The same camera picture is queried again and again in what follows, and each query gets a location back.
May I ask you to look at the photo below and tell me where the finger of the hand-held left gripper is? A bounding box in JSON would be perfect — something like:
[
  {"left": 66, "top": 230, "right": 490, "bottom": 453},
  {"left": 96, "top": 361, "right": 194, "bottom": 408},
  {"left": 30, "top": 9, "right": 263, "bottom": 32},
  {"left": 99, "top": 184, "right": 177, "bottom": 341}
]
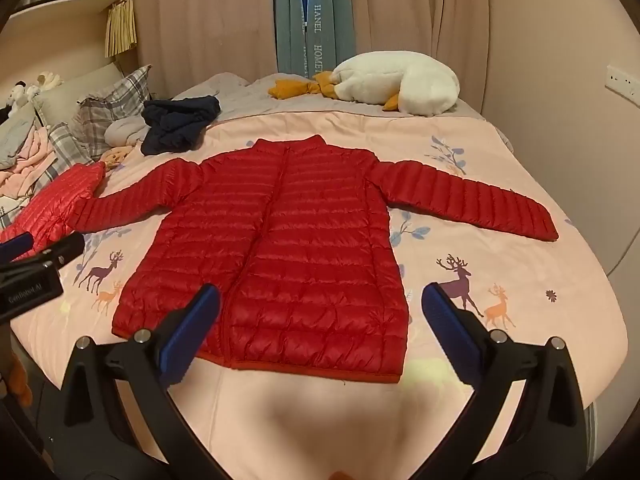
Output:
[
  {"left": 30, "top": 232, "right": 86, "bottom": 268},
  {"left": 0, "top": 231, "right": 37, "bottom": 261}
]

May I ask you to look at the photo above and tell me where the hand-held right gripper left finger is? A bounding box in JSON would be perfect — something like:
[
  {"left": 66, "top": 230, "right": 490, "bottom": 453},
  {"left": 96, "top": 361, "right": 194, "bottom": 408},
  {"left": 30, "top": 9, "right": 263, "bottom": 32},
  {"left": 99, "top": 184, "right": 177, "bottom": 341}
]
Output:
[{"left": 52, "top": 282, "right": 222, "bottom": 480}]

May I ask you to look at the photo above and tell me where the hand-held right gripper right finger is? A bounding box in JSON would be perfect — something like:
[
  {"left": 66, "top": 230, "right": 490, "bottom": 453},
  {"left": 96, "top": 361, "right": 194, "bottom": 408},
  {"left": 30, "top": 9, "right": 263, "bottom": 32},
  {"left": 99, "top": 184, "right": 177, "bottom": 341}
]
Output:
[{"left": 415, "top": 282, "right": 588, "bottom": 480}]

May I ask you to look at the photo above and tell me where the red down jacket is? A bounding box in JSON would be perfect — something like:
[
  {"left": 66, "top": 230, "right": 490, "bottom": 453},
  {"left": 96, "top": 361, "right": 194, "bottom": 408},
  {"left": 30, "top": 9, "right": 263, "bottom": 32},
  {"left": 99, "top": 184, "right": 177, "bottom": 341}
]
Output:
[
  {"left": 0, "top": 162, "right": 106, "bottom": 261},
  {"left": 64, "top": 135, "right": 560, "bottom": 386}
]

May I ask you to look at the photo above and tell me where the pink clothes pile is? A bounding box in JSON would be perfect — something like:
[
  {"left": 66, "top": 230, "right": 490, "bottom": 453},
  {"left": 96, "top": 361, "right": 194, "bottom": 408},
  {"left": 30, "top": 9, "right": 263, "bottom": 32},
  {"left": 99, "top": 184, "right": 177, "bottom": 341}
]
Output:
[{"left": 0, "top": 125, "right": 56, "bottom": 196}]

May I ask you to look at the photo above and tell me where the person's left hand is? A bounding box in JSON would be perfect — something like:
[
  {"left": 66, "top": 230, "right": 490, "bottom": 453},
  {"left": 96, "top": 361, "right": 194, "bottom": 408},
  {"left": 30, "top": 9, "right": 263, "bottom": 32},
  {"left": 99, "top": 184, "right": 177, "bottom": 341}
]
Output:
[{"left": 6, "top": 355, "right": 33, "bottom": 408}]

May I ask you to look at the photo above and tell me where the white printed cloth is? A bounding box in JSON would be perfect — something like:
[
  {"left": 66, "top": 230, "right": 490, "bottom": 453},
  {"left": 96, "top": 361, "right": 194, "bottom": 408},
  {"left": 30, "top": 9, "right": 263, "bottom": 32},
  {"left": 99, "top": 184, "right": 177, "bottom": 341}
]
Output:
[{"left": 0, "top": 195, "right": 31, "bottom": 233}]

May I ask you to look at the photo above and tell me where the folded red down jacket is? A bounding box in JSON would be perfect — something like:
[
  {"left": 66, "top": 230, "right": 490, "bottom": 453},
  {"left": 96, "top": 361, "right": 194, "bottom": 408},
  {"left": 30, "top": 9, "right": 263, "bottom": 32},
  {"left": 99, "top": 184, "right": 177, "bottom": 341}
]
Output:
[{"left": 0, "top": 162, "right": 106, "bottom": 261}]

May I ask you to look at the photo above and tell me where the plaid pillow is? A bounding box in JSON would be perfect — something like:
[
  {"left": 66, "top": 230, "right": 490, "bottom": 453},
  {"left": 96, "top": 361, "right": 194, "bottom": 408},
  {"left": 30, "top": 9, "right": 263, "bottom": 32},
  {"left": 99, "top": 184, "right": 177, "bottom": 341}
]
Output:
[
  {"left": 70, "top": 65, "right": 153, "bottom": 158},
  {"left": 30, "top": 122, "right": 96, "bottom": 196}
]

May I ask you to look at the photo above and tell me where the small orange plush doll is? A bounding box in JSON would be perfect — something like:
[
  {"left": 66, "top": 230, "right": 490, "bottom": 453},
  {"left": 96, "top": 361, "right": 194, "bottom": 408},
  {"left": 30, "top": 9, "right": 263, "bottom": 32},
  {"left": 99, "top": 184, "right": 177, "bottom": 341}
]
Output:
[{"left": 97, "top": 145, "right": 136, "bottom": 171}]

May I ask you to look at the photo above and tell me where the grey garment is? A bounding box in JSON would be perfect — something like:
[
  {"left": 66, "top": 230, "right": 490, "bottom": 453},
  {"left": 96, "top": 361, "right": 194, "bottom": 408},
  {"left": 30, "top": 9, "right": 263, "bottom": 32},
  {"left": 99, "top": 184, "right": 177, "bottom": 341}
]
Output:
[{"left": 0, "top": 105, "right": 38, "bottom": 171}]

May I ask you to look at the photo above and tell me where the grey cloth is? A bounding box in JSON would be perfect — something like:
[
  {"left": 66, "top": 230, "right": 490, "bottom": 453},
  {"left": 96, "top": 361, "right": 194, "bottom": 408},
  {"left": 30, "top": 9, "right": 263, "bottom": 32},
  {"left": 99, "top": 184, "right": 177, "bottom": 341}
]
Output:
[{"left": 104, "top": 117, "right": 151, "bottom": 147}]

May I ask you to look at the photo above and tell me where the pink deer-print duvet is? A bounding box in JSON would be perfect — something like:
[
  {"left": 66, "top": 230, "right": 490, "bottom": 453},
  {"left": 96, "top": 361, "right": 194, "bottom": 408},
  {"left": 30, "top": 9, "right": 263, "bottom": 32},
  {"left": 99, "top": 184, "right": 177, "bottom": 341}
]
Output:
[{"left": 10, "top": 110, "right": 628, "bottom": 480}]

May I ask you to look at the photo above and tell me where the black and white plush toy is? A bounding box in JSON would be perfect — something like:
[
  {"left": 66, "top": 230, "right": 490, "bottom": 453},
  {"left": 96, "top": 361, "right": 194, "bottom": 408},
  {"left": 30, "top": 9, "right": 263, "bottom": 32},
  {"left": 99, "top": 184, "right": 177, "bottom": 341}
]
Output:
[{"left": 7, "top": 81, "right": 41, "bottom": 108}]

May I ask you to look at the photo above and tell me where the navy garment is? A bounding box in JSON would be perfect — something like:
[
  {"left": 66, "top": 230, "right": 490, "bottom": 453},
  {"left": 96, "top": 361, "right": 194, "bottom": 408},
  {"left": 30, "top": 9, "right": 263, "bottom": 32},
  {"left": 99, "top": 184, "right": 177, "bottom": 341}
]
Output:
[{"left": 140, "top": 95, "right": 222, "bottom": 157}]

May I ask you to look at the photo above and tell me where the striped mattress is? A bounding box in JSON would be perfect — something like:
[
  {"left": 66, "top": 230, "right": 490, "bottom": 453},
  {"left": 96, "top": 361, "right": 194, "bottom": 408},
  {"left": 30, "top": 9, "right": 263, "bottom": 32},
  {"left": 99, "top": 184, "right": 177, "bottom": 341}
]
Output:
[{"left": 582, "top": 400, "right": 608, "bottom": 441}]

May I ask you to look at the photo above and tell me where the beige pillow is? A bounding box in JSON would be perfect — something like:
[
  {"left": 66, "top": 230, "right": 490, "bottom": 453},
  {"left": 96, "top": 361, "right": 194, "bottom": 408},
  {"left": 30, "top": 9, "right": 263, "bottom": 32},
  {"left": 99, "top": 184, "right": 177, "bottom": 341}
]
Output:
[{"left": 0, "top": 62, "right": 126, "bottom": 126}]

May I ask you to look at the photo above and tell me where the grey bed sheet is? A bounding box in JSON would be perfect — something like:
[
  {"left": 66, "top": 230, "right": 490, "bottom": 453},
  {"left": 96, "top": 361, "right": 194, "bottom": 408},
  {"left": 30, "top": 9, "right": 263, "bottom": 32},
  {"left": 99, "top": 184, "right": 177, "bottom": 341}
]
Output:
[{"left": 170, "top": 72, "right": 488, "bottom": 121}]

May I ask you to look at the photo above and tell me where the white goose plush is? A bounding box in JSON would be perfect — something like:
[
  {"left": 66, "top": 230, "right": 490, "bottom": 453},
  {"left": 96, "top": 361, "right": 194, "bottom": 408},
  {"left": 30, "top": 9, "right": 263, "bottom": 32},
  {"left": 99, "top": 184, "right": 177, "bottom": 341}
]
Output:
[{"left": 267, "top": 52, "right": 461, "bottom": 115}]

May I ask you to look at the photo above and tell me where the pink curtain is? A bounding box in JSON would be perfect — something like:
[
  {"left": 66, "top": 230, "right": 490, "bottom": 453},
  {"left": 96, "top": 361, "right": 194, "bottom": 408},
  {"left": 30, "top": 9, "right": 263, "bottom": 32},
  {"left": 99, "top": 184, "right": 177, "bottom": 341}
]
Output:
[
  {"left": 125, "top": 0, "right": 281, "bottom": 101},
  {"left": 347, "top": 0, "right": 488, "bottom": 111}
]

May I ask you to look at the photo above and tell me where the blue curtain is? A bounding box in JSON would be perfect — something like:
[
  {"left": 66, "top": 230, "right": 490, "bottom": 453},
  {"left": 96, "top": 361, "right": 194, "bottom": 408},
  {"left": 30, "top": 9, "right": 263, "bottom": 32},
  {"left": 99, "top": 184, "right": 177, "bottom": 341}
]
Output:
[{"left": 274, "top": 0, "right": 353, "bottom": 77}]

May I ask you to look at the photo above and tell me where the white wall socket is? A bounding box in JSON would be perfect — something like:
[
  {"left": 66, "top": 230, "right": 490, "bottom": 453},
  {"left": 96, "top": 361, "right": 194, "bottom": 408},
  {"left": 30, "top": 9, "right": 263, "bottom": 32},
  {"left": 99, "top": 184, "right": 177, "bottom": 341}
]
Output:
[{"left": 605, "top": 65, "right": 640, "bottom": 101}]

